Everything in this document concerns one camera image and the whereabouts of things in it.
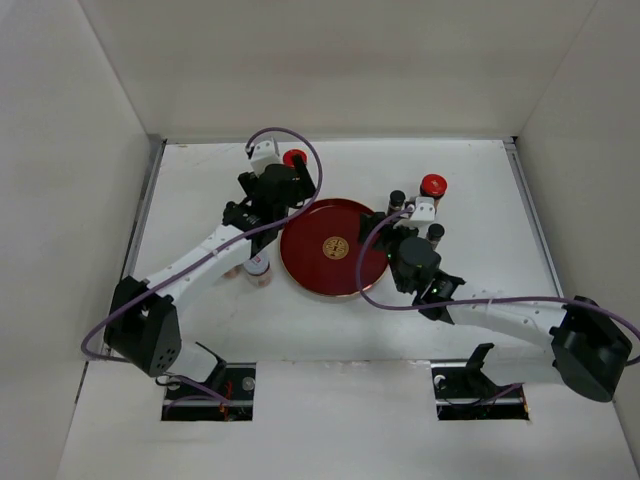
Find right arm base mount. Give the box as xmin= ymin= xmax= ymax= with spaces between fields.
xmin=431 ymin=343 xmax=529 ymax=421

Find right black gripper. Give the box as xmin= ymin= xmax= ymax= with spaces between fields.
xmin=358 ymin=211 xmax=421 ymax=293

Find red lid sauce jar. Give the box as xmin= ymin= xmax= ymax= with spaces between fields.
xmin=419 ymin=173 xmax=448 ymax=208
xmin=282 ymin=149 xmax=308 ymax=168

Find white lid jar red label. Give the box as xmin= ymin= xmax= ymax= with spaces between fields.
xmin=243 ymin=251 xmax=272 ymax=288

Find round red lacquer tray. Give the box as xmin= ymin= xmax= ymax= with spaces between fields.
xmin=279 ymin=198 xmax=373 ymax=297

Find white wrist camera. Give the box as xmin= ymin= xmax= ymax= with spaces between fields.
xmin=246 ymin=137 xmax=282 ymax=176
xmin=407 ymin=196 xmax=437 ymax=225

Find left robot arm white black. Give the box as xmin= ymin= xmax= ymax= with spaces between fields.
xmin=103 ymin=154 xmax=316 ymax=399

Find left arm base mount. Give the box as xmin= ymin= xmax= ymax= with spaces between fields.
xmin=155 ymin=342 xmax=257 ymax=423

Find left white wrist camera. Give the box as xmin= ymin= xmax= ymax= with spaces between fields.
xmin=246 ymin=137 xmax=282 ymax=176

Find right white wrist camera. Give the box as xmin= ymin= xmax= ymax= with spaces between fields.
xmin=407 ymin=196 xmax=437 ymax=225

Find black cap spice bottle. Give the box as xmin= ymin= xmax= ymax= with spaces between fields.
xmin=426 ymin=222 xmax=445 ymax=250
xmin=387 ymin=190 xmax=406 ymax=215

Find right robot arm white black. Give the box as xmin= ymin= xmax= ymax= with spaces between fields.
xmin=358 ymin=208 xmax=639 ymax=403

